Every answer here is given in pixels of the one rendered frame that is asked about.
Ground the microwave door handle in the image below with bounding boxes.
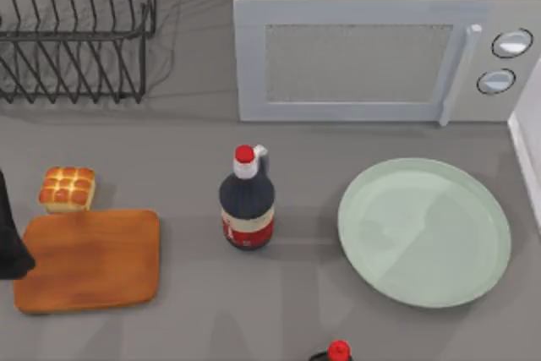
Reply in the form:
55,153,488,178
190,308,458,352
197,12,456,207
438,24,484,128

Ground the wooden cutting board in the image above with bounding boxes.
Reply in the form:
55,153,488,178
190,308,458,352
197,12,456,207
13,208,161,315

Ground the pale green plate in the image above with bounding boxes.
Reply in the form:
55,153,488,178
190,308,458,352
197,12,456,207
336,157,512,309

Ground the black wire dish rack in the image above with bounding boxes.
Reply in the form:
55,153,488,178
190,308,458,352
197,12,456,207
0,0,159,105

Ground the large microwave knob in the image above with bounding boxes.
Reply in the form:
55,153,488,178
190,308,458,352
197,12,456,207
490,27,534,59

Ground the dark bottle with red cap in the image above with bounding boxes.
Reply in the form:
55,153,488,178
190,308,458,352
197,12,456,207
309,339,352,361

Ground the dark bottle with handle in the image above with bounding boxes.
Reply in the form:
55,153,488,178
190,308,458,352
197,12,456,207
218,144,276,252

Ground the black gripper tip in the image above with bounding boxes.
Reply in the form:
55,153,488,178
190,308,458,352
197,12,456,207
0,169,36,280

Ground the small microwave knob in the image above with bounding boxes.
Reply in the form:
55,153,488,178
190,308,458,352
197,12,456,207
476,68,517,96

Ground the golden bread loaf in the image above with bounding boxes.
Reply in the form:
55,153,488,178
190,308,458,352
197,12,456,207
38,166,97,215

